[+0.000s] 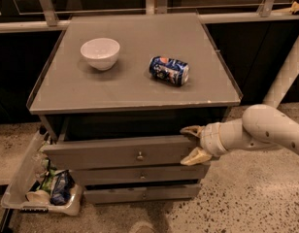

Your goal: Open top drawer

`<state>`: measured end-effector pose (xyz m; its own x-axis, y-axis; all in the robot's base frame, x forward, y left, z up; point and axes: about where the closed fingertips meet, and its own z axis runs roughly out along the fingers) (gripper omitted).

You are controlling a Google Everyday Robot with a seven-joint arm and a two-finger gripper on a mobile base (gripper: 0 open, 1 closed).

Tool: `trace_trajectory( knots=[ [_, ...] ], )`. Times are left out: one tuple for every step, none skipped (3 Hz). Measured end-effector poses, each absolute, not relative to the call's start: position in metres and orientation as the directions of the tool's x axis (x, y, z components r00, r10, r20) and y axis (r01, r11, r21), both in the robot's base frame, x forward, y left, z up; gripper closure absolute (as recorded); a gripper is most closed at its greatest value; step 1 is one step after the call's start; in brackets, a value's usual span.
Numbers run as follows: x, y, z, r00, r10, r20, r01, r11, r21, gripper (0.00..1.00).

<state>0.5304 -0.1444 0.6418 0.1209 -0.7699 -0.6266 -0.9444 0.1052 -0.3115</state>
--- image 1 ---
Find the grey middle drawer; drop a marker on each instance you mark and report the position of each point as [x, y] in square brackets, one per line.
[143, 174]

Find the white paper cup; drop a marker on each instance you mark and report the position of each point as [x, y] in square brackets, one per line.
[39, 196]

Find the metal railing frame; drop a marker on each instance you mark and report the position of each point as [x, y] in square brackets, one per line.
[46, 15]

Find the white ceramic bowl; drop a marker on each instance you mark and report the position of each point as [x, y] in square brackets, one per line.
[100, 53]

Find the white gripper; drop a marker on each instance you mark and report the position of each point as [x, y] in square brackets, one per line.
[210, 139]

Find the blue soda can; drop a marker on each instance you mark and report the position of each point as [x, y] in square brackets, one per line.
[169, 70]

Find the grey top drawer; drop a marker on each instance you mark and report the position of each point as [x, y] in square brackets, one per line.
[115, 153]

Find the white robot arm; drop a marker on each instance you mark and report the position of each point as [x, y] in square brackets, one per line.
[260, 127]

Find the grey bottom drawer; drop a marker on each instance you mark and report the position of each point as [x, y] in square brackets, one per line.
[135, 194]

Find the tan object on rail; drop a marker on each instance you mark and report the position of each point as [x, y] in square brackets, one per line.
[296, 7]

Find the grey drawer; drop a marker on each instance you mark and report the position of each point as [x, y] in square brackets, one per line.
[135, 194]
[115, 153]
[143, 174]

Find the grey drawer cabinet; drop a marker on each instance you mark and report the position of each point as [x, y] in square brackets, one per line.
[77, 102]

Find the clear plastic bin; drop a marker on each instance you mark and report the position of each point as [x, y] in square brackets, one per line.
[23, 181]

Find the green snack bag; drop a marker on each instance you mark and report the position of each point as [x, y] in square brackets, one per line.
[44, 170]

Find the blue snack bag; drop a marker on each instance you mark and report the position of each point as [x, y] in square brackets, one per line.
[60, 188]

